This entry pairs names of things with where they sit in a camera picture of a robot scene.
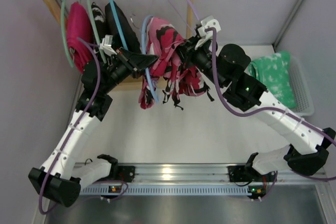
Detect black white patterned garment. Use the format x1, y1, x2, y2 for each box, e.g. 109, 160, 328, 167
91, 2, 108, 44

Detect pale green hanger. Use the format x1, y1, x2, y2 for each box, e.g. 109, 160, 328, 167
86, 0, 107, 63

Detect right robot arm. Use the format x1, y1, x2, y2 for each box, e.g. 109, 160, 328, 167
176, 37, 335, 179

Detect pink floral trousers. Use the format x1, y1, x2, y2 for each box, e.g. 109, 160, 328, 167
143, 16, 214, 108

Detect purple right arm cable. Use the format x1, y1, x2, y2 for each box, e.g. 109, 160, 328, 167
204, 26, 336, 201

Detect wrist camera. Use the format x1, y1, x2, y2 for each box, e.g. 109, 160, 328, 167
99, 35, 117, 56
195, 15, 221, 49

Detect magenta garment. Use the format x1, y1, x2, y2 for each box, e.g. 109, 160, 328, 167
65, 2, 93, 73

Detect white slotted cable duct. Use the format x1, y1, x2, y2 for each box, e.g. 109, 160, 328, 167
80, 184, 263, 196

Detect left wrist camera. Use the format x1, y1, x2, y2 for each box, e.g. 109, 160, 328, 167
99, 35, 117, 56

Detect white plastic basket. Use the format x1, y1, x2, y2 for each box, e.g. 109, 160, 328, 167
289, 56, 314, 117

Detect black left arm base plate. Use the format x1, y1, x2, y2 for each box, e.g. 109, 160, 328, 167
110, 165, 135, 183

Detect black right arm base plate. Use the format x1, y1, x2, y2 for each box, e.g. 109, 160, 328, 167
227, 165, 276, 183

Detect green white towel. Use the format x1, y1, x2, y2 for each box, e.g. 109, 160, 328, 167
248, 51, 296, 109

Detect aluminium mounting rail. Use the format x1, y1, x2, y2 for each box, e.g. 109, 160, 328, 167
73, 162, 329, 185

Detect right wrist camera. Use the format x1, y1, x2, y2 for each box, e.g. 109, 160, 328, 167
195, 15, 221, 49

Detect black trousers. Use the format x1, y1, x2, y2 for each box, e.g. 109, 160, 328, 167
104, 2, 141, 54

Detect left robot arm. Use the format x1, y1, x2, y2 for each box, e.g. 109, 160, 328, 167
28, 47, 159, 207

